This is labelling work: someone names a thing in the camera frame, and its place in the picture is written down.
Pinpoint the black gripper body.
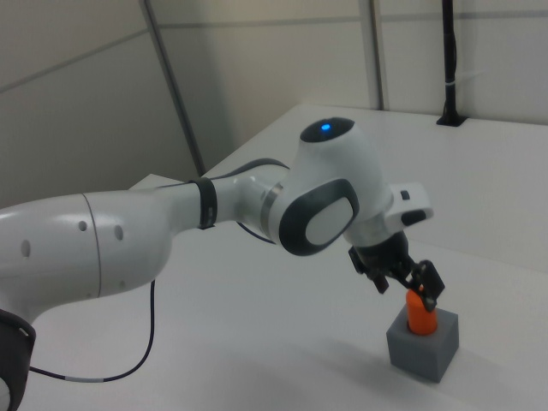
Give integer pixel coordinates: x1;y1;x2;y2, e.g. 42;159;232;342
349;230;415;280

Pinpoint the orange cylinder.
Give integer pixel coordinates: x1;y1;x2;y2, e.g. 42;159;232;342
405;289;439;337

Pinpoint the grey block with round hole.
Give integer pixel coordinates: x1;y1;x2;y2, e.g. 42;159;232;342
385;307;461;383

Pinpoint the black pole with base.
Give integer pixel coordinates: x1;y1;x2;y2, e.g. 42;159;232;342
436;0;468;128

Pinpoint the black strap on arm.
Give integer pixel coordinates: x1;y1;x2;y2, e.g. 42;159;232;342
196;176;218;231

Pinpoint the upright grey partition post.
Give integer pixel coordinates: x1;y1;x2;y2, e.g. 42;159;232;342
366;0;387;110

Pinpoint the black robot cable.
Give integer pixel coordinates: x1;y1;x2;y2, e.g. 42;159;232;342
27;157;293;384

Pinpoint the slanted grey partition post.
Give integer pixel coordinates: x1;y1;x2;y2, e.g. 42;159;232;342
140;0;207;177

